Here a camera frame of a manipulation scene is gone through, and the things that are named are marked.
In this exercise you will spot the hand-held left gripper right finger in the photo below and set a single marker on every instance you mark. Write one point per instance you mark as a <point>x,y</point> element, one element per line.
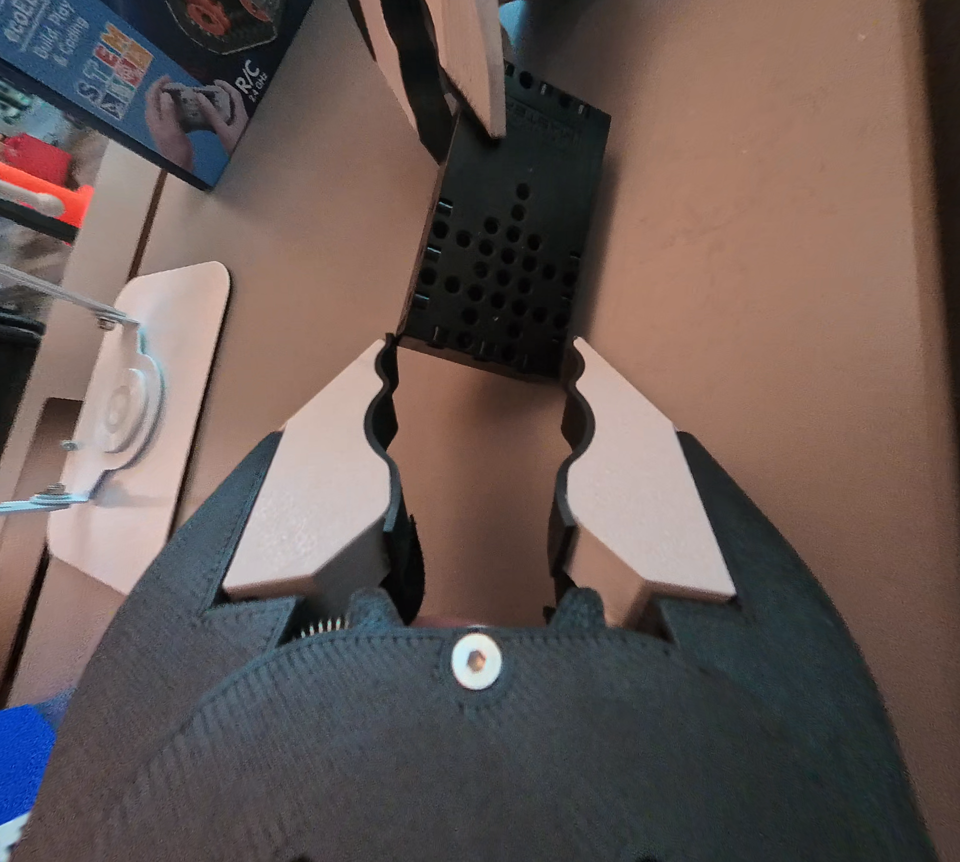
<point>645,502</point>

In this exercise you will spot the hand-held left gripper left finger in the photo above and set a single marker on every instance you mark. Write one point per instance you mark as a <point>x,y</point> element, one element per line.
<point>315,502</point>

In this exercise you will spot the white desk stand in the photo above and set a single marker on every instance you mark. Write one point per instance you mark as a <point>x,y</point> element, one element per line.
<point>142,427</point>

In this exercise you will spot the blue cardboard kit box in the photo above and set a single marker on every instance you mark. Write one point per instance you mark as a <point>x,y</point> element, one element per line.
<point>150,14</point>

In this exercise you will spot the black battery box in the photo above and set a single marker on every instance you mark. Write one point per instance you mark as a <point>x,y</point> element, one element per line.
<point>510,239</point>

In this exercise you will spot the blue plastic bin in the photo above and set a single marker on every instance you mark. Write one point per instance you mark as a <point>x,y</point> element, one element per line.
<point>22,764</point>

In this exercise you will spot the dark brown desk panel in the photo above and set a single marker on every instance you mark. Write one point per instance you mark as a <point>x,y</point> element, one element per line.
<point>30,487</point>

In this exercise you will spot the red bag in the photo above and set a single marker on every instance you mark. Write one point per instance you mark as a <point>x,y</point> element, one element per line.
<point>34,153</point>

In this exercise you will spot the orange traffic cone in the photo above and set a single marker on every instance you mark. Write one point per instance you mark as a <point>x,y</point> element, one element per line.
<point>45,194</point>

